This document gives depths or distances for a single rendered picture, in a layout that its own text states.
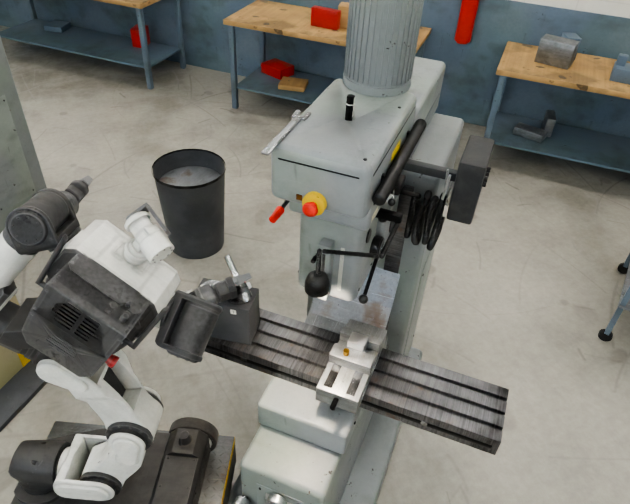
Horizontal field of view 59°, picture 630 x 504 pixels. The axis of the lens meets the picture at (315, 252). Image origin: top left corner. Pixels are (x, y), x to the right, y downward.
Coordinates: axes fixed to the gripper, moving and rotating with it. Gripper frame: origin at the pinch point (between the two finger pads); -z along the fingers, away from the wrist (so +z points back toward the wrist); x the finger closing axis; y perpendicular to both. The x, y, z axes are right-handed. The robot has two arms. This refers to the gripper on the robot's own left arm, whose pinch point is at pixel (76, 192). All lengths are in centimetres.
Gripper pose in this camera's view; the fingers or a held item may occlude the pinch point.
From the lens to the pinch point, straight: 195.2
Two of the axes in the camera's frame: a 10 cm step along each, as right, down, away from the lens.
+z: 0.3, 4.3, -9.0
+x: 7.0, -6.5, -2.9
